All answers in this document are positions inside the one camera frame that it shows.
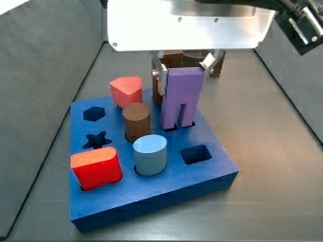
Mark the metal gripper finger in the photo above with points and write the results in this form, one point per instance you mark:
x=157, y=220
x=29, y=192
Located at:
x=212, y=62
x=158, y=71

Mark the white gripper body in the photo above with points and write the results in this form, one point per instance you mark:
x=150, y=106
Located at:
x=144, y=25

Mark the purple double-square block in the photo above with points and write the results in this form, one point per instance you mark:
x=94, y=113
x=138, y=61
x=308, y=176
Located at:
x=181, y=96

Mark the blue shape-sorting board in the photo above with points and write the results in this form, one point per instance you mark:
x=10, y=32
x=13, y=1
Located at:
x=121, y=179

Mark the tall brown notched block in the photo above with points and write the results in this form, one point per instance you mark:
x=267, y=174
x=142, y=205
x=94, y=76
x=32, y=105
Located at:
x=162, y=60

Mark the black curved holder block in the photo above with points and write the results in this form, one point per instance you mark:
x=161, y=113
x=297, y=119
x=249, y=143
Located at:
x=192, y=57

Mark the pink rounded triangle block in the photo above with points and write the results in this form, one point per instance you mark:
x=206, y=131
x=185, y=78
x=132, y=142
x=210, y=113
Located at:
x=125, y=90

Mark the brown cylinder block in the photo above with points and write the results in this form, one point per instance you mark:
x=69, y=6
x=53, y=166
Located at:
x=136, y=120

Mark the light blue cylinder block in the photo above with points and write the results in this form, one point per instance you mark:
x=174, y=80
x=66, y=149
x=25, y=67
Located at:
x=149, y=153

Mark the red rounded block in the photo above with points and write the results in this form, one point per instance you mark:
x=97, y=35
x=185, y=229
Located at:
x=96, y=167

